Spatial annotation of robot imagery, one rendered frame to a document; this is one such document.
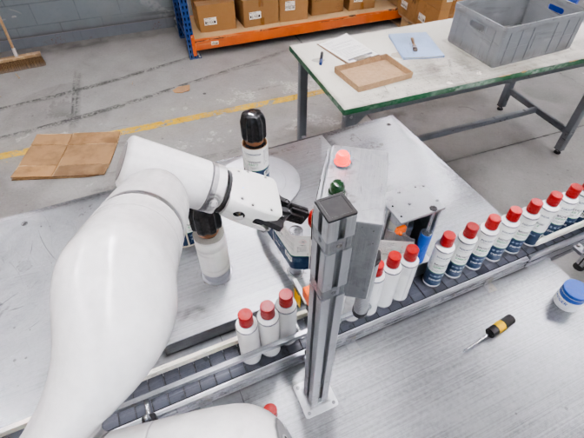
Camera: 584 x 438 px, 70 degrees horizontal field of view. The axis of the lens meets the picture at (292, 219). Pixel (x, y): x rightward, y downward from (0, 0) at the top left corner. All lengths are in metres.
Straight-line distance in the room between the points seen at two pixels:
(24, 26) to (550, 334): 4.98
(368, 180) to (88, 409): 0.48
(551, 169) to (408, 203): 2.42
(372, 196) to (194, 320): 0.72
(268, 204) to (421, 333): 0.70
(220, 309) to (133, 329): 0.90
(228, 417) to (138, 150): 0.42
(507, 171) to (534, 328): 2.03
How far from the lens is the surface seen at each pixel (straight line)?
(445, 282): 1.32
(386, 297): 1.17
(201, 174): 0.67
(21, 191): 3.32
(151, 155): 0.65
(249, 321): 0.95
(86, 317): 0.31
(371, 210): 0.60
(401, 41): 2.78
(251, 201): 0.69
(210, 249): 1.13
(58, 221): 1.67
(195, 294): 1.25
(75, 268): 0.32
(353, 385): 1.16
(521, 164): 3.41
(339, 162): 0.66
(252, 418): 0.35
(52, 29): 5.22
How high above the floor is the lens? 1.90
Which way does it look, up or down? 47 degrees down
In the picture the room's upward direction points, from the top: straight up
